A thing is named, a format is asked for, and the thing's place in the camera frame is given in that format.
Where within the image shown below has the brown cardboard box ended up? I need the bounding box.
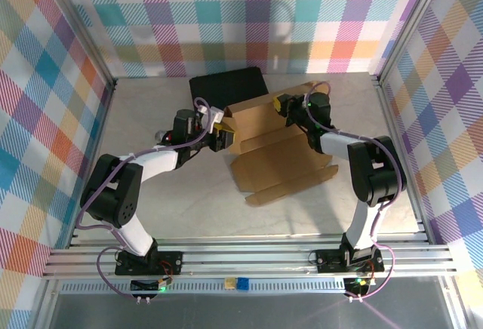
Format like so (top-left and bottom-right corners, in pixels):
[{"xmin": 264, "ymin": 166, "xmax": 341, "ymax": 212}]
[{"xmin": 222, "ymin": 81, "xmax": 339, "ymax": 208}]

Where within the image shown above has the red toy microphone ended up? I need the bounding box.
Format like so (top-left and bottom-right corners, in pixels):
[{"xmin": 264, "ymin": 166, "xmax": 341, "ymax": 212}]
[{"xmin": 153, "ymin": 129, "xmax": 177, "ymax": 145}]

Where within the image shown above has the perforated metal strip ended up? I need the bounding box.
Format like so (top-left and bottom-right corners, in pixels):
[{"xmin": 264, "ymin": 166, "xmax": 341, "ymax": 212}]
[{"xmin": 60, "ymin": 281, "xmax": 350, "ymax": 296}]

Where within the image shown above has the small controller board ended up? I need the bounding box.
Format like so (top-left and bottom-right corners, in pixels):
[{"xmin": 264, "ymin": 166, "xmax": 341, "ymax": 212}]
[
  {"xmin": 343, "ymin": 275, "xmax": 377, "ymax": 297},
  {"xmin": 130, "ymin": 276, "xmax": 174, "ymax": 294}
]

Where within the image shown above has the grey metal plate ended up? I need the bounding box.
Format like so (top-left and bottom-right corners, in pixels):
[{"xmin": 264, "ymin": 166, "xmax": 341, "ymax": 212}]
[{"xmin": 48, "ymin": 294, "xmax": 454, "ymax": 329}]

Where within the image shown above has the black case with metal handle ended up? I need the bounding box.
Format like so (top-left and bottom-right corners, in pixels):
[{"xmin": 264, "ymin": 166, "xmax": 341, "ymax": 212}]
[{"xmin": 188, "ymin": 66, "xmax": 269, "ymax": 110}]

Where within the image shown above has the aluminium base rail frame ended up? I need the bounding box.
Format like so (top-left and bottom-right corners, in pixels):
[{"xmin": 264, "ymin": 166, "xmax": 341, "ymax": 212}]
[{"xmin": 41, "ymin": 236, "xmax": 460, "ymax": 281}]

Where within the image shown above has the aluminium corner post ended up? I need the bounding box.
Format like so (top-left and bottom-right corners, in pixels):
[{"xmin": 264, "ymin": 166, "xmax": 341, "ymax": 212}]
[
  {"xmin": 377, "ymin": 0, "xmax": 454, "ymax": 81},
  {"xmin": 35, "ymin": 0, "xmax": 116, "ymax": 85}
]

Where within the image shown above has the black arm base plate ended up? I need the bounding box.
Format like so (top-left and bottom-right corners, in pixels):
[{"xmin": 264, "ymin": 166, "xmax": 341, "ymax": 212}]
[
  {"xmin": 114, "ymin": 249, "xmax": 185, "ymax": 276},
  {"xmin": 315, "ymin": 248, "xmax": 386, "ymax": 274}
]

